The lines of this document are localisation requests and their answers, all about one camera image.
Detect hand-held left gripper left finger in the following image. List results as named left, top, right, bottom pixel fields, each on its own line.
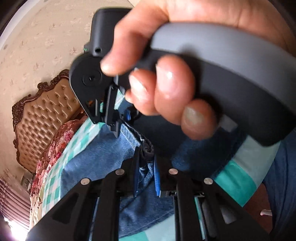
left=28, top=146, right=141, bottom=241

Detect pink curtain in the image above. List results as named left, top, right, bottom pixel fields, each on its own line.
left=0, top=177, right=31, bottom=232

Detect tufted tan carved headboard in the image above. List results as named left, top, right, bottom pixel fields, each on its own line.
left=11, top=69, right=85, bottom=174

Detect blue denim pants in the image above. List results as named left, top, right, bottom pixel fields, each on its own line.
left=59, top=109, right=250, bottom=239

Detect cluttered bedside table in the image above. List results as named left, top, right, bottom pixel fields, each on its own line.
left=21, top=174, right=35, bottom=192

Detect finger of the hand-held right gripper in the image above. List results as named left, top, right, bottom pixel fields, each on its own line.
left=119, top=108, right=139, bottom=124

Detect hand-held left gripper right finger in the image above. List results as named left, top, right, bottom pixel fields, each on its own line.
left=153, top=154, right=271, bottom=241

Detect person's leg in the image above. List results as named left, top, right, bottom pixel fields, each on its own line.
left=261, top=133, right=296, bottom=241

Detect red floral quilt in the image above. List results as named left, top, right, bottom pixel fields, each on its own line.
left=30, top=116, right=89, bottom=209

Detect green checked tablecloth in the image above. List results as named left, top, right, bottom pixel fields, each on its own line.
left=30, top=90, right=281, bottom=241

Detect person's right hand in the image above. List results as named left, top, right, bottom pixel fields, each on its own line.
left=100, top=0, right=292, bottom=141

